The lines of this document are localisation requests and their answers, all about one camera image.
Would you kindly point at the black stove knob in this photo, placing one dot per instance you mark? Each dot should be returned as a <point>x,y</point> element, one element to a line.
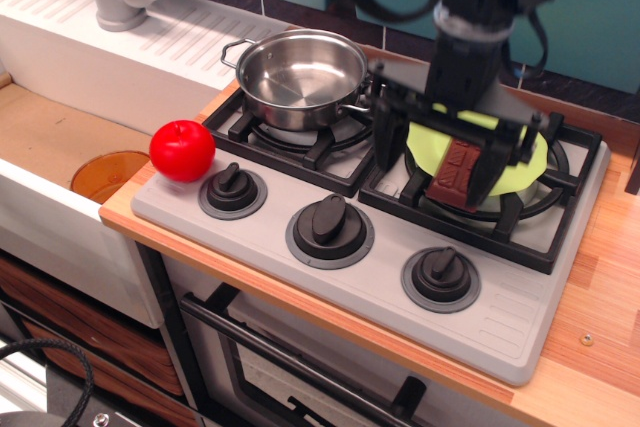
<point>330,234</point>
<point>441,280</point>
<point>232,194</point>

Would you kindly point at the grey toy stove top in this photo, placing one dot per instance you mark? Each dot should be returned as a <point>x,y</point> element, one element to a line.
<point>502,333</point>

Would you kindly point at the stainless steel pot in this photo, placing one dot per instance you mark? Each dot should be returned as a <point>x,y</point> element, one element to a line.
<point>299,80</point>

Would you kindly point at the toy oven door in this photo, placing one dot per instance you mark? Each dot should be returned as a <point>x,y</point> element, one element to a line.
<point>277,369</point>

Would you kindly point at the white toy sink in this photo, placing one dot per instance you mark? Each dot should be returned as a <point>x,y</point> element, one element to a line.
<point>71,91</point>

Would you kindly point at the black middle stove knob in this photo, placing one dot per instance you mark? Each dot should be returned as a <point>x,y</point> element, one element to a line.
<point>330,234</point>

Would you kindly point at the black burner grate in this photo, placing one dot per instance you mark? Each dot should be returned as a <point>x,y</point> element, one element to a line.
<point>336,158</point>
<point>528,227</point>

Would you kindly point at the red toy apple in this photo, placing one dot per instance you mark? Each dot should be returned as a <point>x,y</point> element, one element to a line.
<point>182,150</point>

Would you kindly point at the black left burner grate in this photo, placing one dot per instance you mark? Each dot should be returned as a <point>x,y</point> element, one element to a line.
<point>336,158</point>

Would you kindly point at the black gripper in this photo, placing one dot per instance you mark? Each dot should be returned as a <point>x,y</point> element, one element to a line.
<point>463,76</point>

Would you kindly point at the black left stove knob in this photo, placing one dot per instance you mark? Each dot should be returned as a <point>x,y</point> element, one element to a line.
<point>232,194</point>

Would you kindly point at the wooden drawer fronts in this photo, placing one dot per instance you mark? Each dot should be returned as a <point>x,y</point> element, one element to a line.
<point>132,366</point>

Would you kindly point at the black right stove knob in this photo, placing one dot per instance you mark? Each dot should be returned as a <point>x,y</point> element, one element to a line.
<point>441,280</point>

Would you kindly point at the brown chocolate bar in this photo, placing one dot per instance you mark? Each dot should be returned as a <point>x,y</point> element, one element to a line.
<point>450,183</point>

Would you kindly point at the light green plate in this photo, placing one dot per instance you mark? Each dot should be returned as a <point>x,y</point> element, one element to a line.
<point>429,146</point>

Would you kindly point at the black oven door handle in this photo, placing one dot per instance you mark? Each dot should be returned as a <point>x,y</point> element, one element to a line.
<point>213,313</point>

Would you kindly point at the black right burner grate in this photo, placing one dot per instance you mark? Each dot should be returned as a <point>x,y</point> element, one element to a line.
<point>528,227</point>

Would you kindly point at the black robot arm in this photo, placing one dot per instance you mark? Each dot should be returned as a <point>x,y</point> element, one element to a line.
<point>485,21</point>

